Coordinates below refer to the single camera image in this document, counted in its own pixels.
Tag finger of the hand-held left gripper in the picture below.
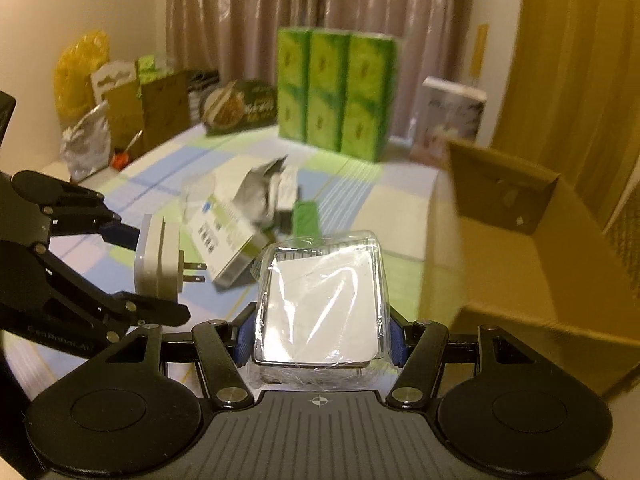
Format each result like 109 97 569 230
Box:
11 170 146 252
0 240 192 346

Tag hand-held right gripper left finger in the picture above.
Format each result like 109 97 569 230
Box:
84 305 259 409

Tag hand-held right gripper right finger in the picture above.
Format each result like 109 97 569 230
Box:
384 307 557 409

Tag white power adapter plug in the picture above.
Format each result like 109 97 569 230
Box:
134 214 207 306

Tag plastic-wrapped white square box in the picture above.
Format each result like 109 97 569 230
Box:
250 229 394 392

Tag white medicine box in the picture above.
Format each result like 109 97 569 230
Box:
182 194 271 289

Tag brown cardboard box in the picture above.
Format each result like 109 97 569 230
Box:
429 139 636 401

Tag silver foil bag green edge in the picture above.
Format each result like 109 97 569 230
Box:
237 156 301 231

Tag crumpled silver foil bag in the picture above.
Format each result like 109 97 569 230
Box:
60 101 112 183

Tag paper bag with white top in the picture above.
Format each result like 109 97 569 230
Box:
90 60 146 161

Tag brown paper bag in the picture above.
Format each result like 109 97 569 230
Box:
140 70 191 153

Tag small green packet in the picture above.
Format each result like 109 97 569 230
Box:
292 199 322 240

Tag yellow plastic bag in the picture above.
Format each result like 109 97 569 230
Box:
52 30 111 121

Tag dark striped bag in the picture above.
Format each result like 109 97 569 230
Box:
187 71 221 123

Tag dark green noodle box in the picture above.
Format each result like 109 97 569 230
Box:
200 79 279 137

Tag green and white box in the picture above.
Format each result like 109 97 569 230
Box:
136 54 177 84

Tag white appliance carton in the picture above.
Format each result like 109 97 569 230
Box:
411 76 488 168

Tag pinkish curtain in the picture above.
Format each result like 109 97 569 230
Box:
165 0 476 146

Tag green tissue multipack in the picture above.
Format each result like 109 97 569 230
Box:
276 27 401 163

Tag wooden door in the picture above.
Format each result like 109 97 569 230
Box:
492 0 640 241

